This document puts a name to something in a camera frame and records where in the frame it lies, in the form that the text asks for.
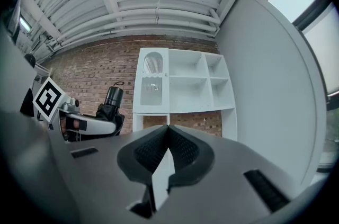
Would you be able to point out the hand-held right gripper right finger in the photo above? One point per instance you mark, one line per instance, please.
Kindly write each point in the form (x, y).
(190, 156)

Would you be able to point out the ceiling tube light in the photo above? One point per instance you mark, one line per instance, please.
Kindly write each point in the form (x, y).
(25, 23)

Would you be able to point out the white glass-panel cabinet door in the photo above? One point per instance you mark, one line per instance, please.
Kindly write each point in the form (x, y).
(151, 101)

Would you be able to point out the person's left hand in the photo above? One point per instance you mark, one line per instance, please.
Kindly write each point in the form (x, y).
(76, 125)

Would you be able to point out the white ceiling pipe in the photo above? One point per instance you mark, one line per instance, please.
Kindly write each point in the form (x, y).
(137, 29)
(137, 15)

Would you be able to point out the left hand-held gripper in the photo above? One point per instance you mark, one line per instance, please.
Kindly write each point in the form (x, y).
(47, 99)

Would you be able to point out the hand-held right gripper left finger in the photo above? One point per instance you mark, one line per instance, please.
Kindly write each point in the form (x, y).
(143, 159)

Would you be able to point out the white shelving desk unit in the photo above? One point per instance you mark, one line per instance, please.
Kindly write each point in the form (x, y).
(185, 96)

